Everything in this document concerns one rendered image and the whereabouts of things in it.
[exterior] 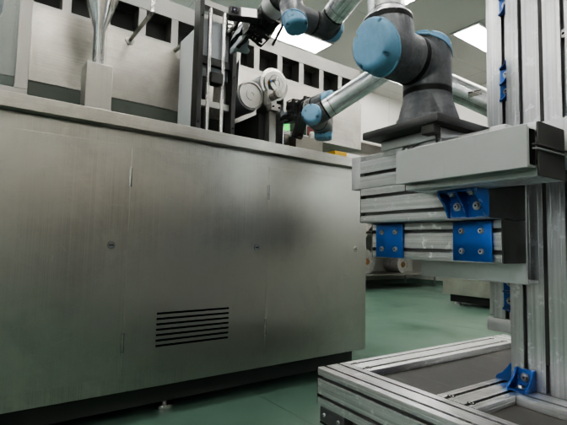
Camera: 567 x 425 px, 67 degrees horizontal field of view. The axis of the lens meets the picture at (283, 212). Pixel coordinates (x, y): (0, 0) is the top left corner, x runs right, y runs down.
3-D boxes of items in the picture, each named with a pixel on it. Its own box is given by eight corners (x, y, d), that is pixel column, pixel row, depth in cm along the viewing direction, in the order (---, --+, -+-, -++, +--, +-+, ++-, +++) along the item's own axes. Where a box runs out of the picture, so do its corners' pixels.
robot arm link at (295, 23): (322, 27, 132) (315, 0, 136) (293, 15, 126) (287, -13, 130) (307, 44, 138) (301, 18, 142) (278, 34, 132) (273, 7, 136)
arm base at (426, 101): (473, 129, 103) (472, 89, 104) (434, 118, 95) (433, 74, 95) (422, 141, 115) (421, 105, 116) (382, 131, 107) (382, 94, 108)
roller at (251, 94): (239, 104, 180) (240, 77, 181) (212, 118, 201) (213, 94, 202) (262, 110, 187) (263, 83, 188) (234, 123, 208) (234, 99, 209)
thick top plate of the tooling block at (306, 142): (295, 147, 193) (296, 134, 193) (249, 160, 225) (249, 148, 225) (322, 153, 202) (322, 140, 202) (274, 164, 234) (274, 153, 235)
